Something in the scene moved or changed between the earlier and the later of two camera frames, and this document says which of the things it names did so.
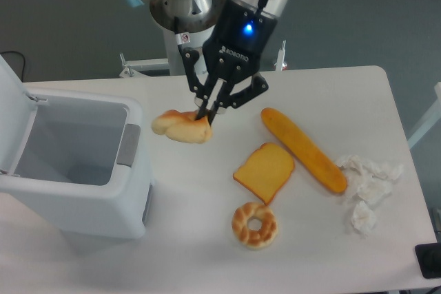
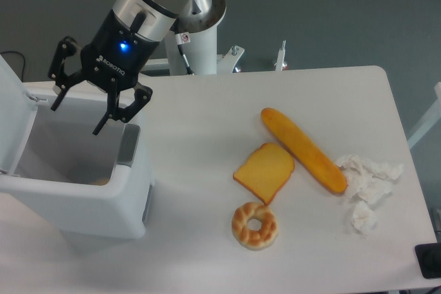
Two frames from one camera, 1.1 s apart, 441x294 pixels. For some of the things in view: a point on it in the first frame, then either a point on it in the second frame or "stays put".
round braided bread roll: x=182 y=126 to x=103 y=182
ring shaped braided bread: x=254 y=239 stays put
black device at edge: x=428 y=257 stays put
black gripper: x=232 y=51 to x=114 y=56
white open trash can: x=76 y=161 stays put
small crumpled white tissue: x=363 y=218 stays put
